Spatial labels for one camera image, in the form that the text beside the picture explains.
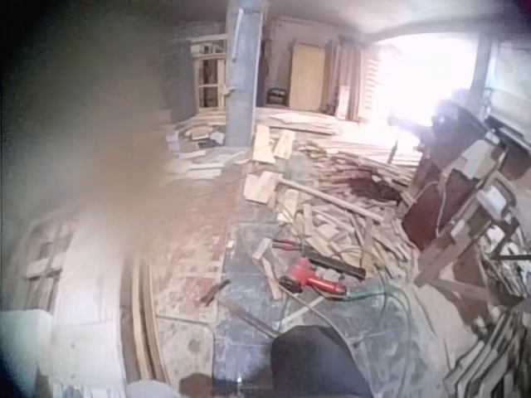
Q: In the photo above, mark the pale wooden plank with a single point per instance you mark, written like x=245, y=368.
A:
x=285, y=143
x=264, y=143

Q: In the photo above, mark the long wooden stick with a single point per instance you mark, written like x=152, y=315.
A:
x=332, y=198

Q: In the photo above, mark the heap of wood offcuts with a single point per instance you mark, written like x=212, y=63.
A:
x=344, y=199

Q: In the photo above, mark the red pneumatic nail gun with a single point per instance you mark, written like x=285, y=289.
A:
x=309, y=280

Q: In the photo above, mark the pile of short wooden boards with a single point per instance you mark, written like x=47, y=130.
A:
x=197, y=137

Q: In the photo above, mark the hammer with dark head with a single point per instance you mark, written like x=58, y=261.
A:
x=215, y=291

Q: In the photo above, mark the thin metal rod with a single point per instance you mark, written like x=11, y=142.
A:
x=245, y=316

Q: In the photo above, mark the light wooden door panel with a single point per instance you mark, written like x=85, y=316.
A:
x=307, y=76

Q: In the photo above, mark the grey concrete pillar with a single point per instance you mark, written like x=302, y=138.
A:
x=244, y=70

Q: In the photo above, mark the wooden louvred shutter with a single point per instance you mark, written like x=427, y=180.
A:
x=370, y=83

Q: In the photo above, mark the woodworking machine with wooden stand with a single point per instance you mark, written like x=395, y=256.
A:
x=469, y=182

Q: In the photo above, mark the stack of wooden slats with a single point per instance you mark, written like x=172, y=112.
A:
x=489, y=356

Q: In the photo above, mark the wooden window frame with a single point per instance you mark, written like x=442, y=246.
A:
x=209, y=70

